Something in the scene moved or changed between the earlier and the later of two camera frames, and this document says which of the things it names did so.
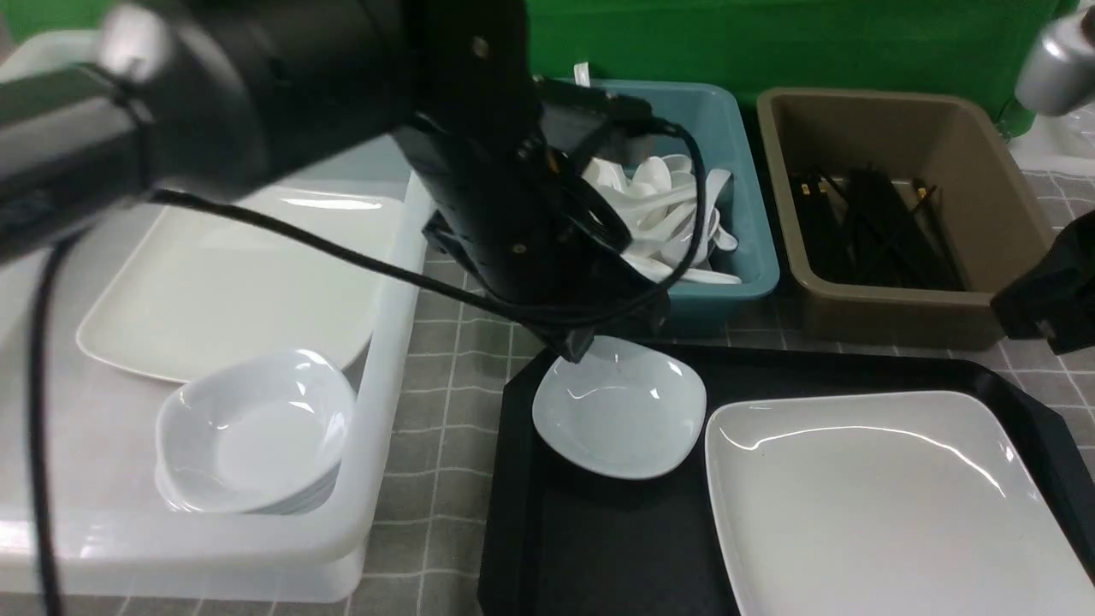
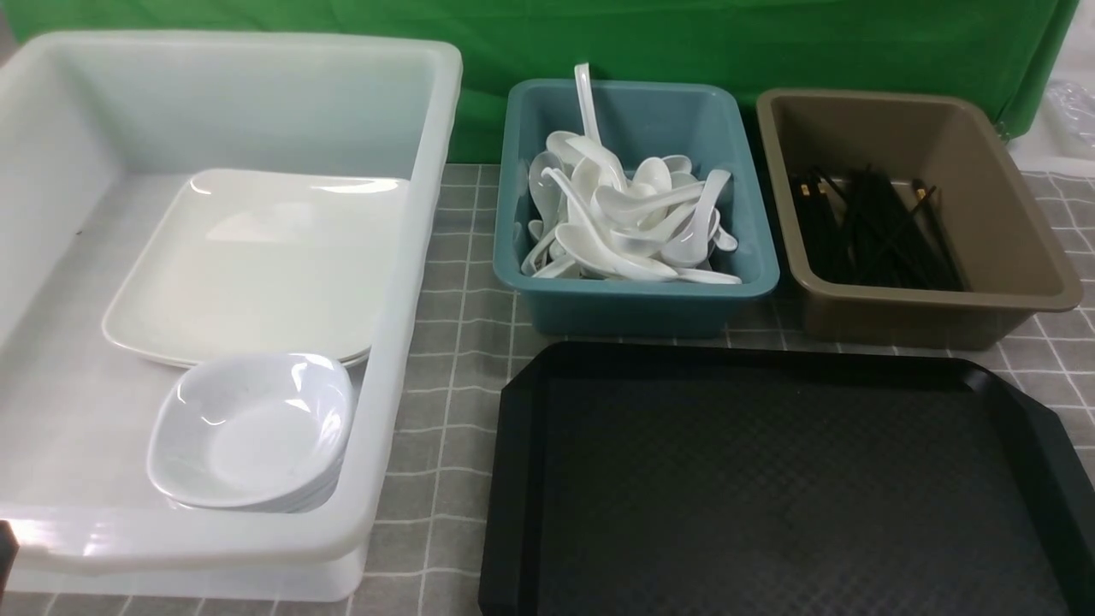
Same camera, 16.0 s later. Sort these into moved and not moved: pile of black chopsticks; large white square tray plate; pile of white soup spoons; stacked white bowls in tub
Moved: large white square tray plate
Not moved: stacked white bowls in tub; pile of white soup spoons; pile of black chopsticks
